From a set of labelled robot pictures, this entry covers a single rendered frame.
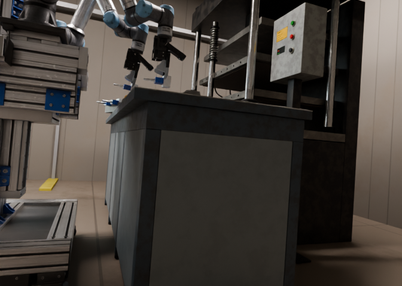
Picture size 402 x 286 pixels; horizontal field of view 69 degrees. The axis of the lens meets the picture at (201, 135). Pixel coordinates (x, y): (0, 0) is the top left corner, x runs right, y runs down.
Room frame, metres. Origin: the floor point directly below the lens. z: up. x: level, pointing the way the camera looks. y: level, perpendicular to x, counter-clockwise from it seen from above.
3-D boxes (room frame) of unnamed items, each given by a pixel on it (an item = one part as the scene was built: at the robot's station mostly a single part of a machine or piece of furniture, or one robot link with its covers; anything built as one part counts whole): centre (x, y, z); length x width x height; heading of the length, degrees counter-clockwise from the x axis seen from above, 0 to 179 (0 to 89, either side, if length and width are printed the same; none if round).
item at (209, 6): (2.59, -0.43, 1.75); 1.30 x 0.84 x 0.61; 20
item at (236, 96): (2.61, -0.48, 1.01); 1.10 x 0.74 x 0.05; 20
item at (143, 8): (1.39, 0.30, 1.25); 0.11 x 0.11 x 0.08; 44
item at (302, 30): (1.77, -0.55, 0.73); 0.30 x 0.22 x 1.47; 20
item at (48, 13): (1.17, 0.69, 1.09); 0.15 x 0.15 x 0.10
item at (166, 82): (1.44, 0.24, 0.93); 0.13 x 0.05 x 0.05; 107
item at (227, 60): (2.62, -0.49, 1.51); 1.10 x 0.70 x 0.05; 20
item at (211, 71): (2.63, -0.06, 1.10); 0.05 x 0.05 x 1.30
